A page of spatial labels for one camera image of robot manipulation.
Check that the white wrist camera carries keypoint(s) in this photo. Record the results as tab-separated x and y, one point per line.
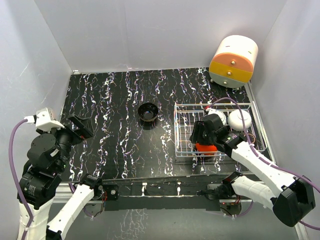
44	120
209	111

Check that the round pastel drawer cabinet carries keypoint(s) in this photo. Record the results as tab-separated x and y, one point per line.
233	63

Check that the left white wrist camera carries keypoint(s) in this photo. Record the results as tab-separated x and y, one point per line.
44	120

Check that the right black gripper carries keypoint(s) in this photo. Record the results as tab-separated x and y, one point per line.
196	136

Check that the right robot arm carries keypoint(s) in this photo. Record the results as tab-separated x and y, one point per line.
290	197

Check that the white wire dish rack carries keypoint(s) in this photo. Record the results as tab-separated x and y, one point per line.
185	115

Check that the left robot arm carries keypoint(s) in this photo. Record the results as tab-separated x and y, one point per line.
47	157

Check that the brown ceramic bowl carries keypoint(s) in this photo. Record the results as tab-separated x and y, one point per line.
251	139

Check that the blue white patterned bowl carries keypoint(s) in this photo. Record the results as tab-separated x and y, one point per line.
222	117

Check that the red bowl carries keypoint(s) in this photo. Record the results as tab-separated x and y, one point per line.
206	149

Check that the black marble table mat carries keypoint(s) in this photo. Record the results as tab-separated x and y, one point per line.
123	146

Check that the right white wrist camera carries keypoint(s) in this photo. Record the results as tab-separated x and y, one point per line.
209	111

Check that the black bowl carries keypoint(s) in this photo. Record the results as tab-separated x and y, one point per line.
148	112

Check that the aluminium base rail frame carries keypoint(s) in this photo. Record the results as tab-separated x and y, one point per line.
174	193

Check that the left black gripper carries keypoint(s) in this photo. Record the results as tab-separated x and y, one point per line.
86	131

